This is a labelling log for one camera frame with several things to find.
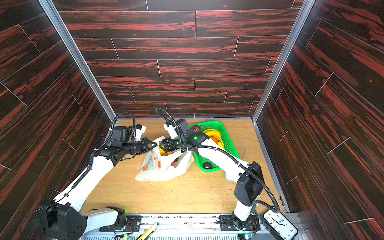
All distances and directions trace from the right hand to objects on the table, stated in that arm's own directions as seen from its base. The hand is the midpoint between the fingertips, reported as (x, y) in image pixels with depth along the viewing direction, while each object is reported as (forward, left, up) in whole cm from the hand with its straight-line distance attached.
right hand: (167, 141), depth 78 cm
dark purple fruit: (-3, -22, -19) cm, 29 cm away
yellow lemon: (-6, +2, +1) cm, 7 cm away
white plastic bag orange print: (-9, +6, -12) cm, 16 cm away
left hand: (-2, +5, 0) cm, 5 cm away
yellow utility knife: (-38, +6, -21) cm, 44 cm away
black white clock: (-34, -58, -21) cm, 71 cm away
